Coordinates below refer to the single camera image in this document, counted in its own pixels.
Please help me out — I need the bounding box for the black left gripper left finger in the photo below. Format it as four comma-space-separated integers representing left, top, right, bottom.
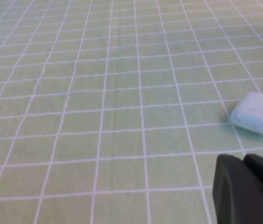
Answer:
212, 154, 263, 224

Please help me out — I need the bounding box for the white earbud case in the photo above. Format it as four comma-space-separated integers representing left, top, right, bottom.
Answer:
229, 91, 263, 135

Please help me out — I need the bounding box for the green grid tablecloth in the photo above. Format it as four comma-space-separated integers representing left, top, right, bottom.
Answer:
0, 0, 263, 224

